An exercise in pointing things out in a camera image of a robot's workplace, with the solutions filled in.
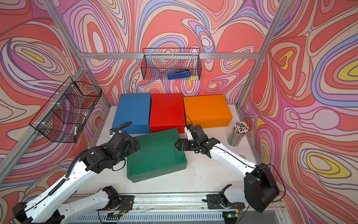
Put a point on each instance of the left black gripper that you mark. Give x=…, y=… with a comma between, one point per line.
x=132, y=149

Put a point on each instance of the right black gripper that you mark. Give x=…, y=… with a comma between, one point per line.
x=185, y=141

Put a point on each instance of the orange shoebox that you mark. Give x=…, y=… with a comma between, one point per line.
x=208, y=111

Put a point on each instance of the green shoebox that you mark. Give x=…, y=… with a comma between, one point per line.
x=157, y=156

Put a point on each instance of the red shoebox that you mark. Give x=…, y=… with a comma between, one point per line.
x=167, y=112

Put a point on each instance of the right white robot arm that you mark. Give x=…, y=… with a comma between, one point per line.
x=259, y=186

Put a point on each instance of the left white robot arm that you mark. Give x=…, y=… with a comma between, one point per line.
x=50, y=207

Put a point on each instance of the blue shoebox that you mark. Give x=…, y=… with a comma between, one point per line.
x=136, y=109

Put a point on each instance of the metal cup of pencils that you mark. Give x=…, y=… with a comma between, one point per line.
x=237, y=134

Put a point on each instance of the marker in left basket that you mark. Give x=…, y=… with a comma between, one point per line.
x=75, y=135

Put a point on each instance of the blue stapler in basket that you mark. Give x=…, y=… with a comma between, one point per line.
x=179, y=74

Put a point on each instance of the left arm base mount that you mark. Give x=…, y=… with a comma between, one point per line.
x=124, y=204

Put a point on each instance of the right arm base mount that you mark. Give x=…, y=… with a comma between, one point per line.
x=218, y=201

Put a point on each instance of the black wire basket left wall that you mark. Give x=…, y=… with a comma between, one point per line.
x=74, y=103

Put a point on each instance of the black wire basket wall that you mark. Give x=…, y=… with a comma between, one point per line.
x=74, y=103
x=158, y=62

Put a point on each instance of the aluminium rail front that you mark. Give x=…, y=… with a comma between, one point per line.
x=183, y=208

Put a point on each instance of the black wire basket back wall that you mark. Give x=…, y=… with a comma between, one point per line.
x=158, y=62

